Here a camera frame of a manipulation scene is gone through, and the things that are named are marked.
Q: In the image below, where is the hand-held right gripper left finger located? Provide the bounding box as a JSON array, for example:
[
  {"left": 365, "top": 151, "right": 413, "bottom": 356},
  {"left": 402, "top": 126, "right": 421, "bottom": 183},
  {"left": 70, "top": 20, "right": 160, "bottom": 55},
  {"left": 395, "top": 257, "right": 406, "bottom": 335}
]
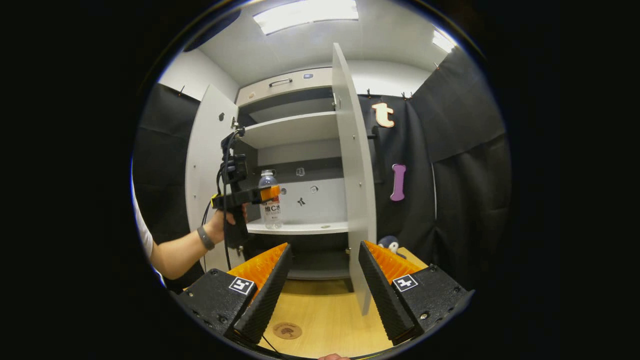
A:
[{"left": 172, "top": 242, "right": 293, "bottom": 347}]

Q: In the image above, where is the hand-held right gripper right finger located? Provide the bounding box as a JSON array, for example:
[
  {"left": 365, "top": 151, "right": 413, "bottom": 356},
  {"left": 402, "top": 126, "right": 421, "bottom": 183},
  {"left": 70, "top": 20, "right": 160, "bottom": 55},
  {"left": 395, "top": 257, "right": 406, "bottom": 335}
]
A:
[{"left": 358, "top": 240, "right": 475, "bottom": 347}]

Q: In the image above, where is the clear plastic bottle red label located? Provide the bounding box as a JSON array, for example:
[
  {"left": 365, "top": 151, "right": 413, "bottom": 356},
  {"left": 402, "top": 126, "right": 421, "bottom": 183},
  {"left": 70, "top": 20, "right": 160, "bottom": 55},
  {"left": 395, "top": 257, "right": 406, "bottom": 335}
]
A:
[{"left": 258, "top": 169, "right": 284, "bottom": 230}]

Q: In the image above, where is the round wooden coaster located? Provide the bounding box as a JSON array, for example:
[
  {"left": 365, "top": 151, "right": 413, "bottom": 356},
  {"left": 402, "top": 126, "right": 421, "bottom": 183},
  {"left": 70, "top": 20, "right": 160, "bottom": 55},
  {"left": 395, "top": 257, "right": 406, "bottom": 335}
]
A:
[{"left": 272, "top": 322, "right": 303, "bottom": 341}]

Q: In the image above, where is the grey cabinet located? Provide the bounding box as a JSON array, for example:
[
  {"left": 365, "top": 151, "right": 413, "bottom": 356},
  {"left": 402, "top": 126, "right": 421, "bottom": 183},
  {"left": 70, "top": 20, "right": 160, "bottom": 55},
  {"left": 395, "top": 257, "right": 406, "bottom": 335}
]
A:
[{"left": 234, "top": 66, "right": 352, "bottom": 294}]

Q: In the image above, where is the white cabinet shelf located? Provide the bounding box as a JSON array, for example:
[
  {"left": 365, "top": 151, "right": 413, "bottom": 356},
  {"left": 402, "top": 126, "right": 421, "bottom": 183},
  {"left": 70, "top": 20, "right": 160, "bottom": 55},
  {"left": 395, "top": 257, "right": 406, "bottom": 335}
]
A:
[
  {"left": 240, "top": 111, "right": 341, "bottom": 149},
  {"left": 246, "top": 220, "right": 350, "bottom": 236}
]

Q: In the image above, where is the blue white plush toy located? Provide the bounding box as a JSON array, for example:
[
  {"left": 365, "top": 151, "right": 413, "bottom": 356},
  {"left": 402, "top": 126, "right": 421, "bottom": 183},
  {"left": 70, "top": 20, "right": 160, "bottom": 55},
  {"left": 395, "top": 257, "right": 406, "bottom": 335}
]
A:
[{"left": 377, "top": 235, "right": 409, "bottom": 259}]

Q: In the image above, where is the grey wristband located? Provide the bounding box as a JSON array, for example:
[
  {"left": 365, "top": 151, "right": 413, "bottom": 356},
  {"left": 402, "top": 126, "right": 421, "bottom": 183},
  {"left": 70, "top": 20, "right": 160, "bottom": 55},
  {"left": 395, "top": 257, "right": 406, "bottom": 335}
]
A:
[{"left": 196, "top": 226, "right": 216, "bottom": 251}]

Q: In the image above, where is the white shirt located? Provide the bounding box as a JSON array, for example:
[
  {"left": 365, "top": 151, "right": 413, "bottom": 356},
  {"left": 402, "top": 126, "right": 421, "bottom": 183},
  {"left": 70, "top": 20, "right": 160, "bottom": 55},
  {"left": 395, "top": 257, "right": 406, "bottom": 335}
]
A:
[{"left": 131, "top": 184, "right": 167, "bottom": 289}]

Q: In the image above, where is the black backdrop cloth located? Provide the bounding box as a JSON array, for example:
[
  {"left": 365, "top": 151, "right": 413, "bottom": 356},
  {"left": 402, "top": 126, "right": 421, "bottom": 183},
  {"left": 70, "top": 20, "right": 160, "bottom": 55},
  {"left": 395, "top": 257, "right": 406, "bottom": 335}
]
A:
[{"left": 131, "top": 46, "right": 512, "bottom": 296}]

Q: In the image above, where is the wide ceiling light panel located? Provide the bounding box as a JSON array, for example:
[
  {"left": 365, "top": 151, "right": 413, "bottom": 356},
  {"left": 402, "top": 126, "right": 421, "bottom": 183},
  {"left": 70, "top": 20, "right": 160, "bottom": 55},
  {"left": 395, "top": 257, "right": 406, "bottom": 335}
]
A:
[{"left": 252, "top": 0, "right": 360, "bottom": 36}]

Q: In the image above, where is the small ceiling light panel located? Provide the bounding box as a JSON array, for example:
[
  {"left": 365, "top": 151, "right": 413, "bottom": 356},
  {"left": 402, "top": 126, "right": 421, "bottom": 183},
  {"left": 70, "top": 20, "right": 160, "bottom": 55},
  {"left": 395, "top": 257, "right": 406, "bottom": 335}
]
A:
[{"left": 432, "top": 27, "right": 458, "bottom": 54}]

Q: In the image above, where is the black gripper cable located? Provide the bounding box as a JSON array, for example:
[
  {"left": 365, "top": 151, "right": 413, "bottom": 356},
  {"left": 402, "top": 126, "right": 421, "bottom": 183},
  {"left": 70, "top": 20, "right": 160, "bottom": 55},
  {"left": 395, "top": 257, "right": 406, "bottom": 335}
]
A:
[{"left": 201, "top": 129, "right": 282, "bottom": 357}]

